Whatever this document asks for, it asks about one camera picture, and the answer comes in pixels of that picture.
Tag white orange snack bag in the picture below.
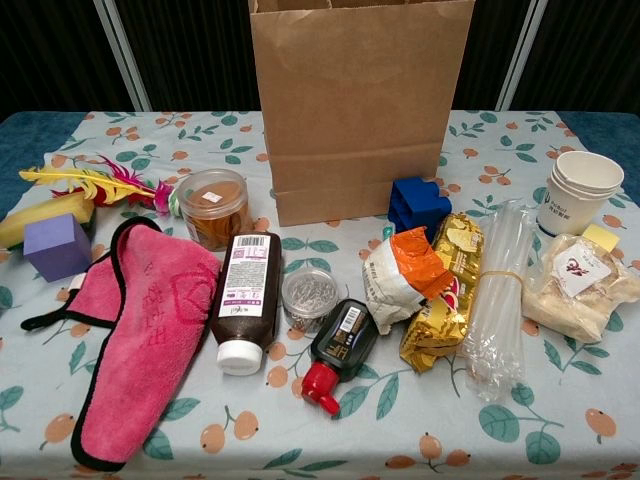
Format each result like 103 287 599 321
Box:
361 225 451 336

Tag gold snack package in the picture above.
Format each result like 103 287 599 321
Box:
398 212 485 375

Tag clear straws bundle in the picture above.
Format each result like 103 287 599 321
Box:
460 198 544 404

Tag beige snack packet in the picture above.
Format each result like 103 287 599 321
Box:
521 230 640 344

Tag white paper cup stack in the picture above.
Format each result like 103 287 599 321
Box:
536 150 626 237

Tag yellow cube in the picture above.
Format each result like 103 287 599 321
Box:
582 223 621 254

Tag brown paper bag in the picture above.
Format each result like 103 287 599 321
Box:
248 0 476 228

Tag clear round paperclip box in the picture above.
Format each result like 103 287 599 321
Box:
280 268 339 332

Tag black bottle red cap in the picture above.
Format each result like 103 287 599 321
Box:
301 298 380 416

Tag brown bottle white cap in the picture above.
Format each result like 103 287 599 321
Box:
209 231 284 376

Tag blue toy block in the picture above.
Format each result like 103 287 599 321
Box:
387 177 454 241

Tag clear jar rubber bands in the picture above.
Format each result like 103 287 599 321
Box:
175 168 256 252

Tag pink cloth black trim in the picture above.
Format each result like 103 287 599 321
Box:
20 216 223 472

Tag floral print tablecloth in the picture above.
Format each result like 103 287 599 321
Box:
0 109 640 480

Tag yellow pink feather toy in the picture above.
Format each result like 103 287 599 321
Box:
18 154 189 220

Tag black pleated partition panel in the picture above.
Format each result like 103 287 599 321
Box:
107 0 261 112
452 0 539 112
0 0 139 121
509 0 640 112

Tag purple cube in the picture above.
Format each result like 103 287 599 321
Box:
23 213 93 284

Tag yellow banana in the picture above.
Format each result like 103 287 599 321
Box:
0 192 96 250

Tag blue table cover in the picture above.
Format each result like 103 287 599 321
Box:
0 109 640 221

